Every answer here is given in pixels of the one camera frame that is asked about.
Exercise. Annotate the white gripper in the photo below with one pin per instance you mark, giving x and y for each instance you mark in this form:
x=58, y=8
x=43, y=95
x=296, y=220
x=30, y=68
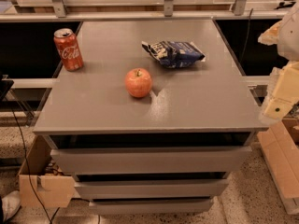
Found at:
x=290, y=38

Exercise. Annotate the red apple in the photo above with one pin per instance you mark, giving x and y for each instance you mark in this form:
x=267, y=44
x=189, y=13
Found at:
x=138, y=82

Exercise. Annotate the red coke can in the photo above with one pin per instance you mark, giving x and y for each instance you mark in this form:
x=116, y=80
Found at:
x=67, y=45

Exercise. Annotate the cardboard box right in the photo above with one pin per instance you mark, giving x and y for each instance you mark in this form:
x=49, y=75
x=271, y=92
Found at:
x=280, y=147

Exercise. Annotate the cardboard box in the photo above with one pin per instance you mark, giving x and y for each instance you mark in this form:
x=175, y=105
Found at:
x=280, y=147
x=40, y=188

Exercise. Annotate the blue chip bag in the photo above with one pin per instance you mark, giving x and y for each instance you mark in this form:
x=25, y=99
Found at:
x=174, y=54

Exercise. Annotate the grey drawer cabinet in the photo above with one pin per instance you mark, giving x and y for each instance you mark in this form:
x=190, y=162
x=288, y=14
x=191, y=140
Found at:
x=170, y=151

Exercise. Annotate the cardboard box left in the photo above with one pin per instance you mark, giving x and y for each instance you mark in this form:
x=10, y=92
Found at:
x=40, y=188

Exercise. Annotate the white shoe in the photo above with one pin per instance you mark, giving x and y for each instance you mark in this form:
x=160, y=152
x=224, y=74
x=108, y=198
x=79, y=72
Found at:
x=9, y=206

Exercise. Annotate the metal shelf frame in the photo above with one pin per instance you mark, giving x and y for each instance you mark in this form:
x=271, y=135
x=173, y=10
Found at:
x=80, y=10

